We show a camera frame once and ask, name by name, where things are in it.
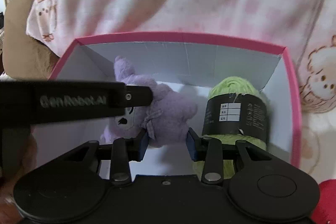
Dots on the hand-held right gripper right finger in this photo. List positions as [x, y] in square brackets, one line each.
[191, 146]

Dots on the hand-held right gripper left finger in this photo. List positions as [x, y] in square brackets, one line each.
[143, 146]

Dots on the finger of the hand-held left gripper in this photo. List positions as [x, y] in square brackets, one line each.
[139, 96]

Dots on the purple plush toy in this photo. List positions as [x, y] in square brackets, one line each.
[168, 108]

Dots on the green yarn ball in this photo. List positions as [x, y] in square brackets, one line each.
[236, 113]

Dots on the pink cardboard box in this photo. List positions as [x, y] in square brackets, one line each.
[183, 61]

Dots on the brown pillow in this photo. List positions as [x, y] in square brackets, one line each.
[15, 29]

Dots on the red bear printed blanket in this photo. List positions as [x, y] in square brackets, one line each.
[328, 200]

